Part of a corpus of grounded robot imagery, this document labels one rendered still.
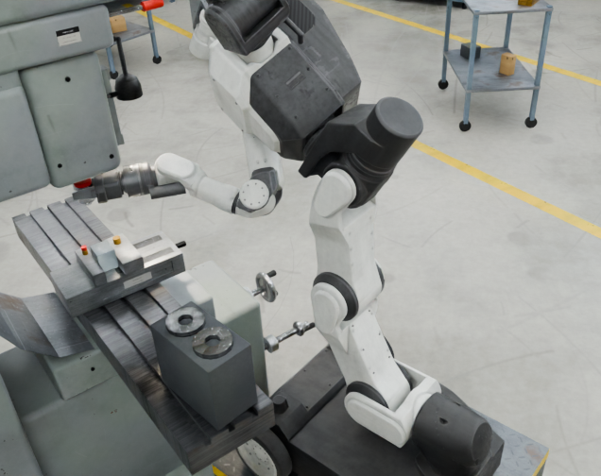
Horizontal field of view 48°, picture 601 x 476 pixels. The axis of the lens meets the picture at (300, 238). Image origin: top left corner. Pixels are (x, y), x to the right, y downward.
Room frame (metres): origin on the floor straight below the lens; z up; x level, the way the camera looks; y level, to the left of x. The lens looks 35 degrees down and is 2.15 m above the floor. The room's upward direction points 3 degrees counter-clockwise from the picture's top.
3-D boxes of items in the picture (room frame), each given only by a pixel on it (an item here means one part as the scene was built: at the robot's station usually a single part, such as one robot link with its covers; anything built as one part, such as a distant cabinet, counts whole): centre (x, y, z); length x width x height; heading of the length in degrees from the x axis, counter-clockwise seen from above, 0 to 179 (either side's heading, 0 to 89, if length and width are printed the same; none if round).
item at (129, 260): (1.60, 0.51, 1.02); 0.15 x 0.06 x 0.04; 33
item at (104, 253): (1.57, 0.56, 1.03); 0.06 x 0.05 x 0.06; 33
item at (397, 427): (1.30, -0.23, 0.68); 0.21 x 0.20 x 0.13; 48
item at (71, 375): (1.59, 0.57, 0.79); 0.50 x 0.35 x 0.12; 125
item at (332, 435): (1.32, -0.21, 0.59); 0.64 x 0.52 x 0.33; 48
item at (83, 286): (1.59, 0.53, 0.98); 0.35 x 0.15 x 0.11; 123
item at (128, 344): (1.54, 0.53, 0.89); 1.24 x 0.23 x 0.08; 35
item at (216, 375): (1.14, 0.24, 1.03); 0.22 x 0.12 x 0.20; 42
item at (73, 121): (1.59, 0.58, 1.47); 0.21 x 0.19 x 0.32; 35
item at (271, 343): (1.78, 0.06, 0.51); 0.22 x 0.06 x 0.06; 125
